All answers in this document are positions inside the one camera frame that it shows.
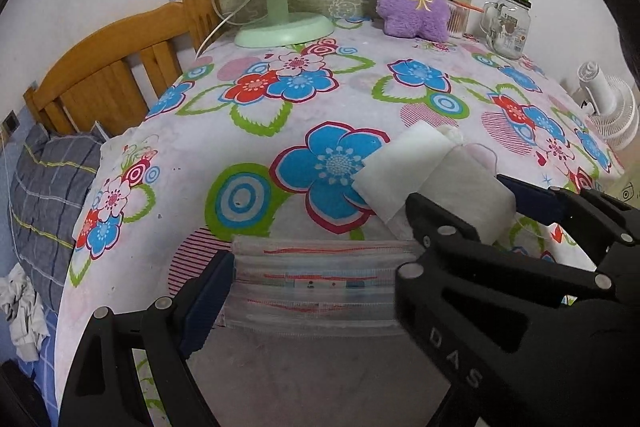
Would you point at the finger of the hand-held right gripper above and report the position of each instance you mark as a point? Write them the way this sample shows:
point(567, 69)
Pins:
point(425, 217)
point(535, 199)

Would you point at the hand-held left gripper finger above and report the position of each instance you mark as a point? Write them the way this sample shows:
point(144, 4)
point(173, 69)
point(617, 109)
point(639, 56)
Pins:
point(207, 302)

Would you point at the clear face mask pack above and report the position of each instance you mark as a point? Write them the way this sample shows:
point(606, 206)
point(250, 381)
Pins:
point(310, 302)

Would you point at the white desk fan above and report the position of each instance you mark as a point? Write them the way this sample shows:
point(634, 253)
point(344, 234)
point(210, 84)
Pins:
point(615, 107)

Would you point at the floral tablecloth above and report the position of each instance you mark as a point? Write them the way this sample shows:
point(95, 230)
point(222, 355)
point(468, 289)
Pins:
point(350, 107)

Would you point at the glass jar mug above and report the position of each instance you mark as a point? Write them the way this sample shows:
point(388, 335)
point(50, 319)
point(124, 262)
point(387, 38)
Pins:
point(510, 32)

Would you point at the blue checked bedsheet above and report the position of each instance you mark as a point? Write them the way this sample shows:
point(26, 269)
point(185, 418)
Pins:
point(45, 372)

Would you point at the white crumpled cloth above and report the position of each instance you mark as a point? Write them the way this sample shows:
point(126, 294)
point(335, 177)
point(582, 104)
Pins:
point(22, 307)

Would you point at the grey plaid pillow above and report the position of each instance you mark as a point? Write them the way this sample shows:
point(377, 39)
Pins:
point(45, 207)

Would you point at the cotton swab box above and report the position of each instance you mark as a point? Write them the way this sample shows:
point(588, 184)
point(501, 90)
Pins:
point(457, 19)

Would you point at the wooden headboard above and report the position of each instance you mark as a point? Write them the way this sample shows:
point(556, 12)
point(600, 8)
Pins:
point(100, 82)

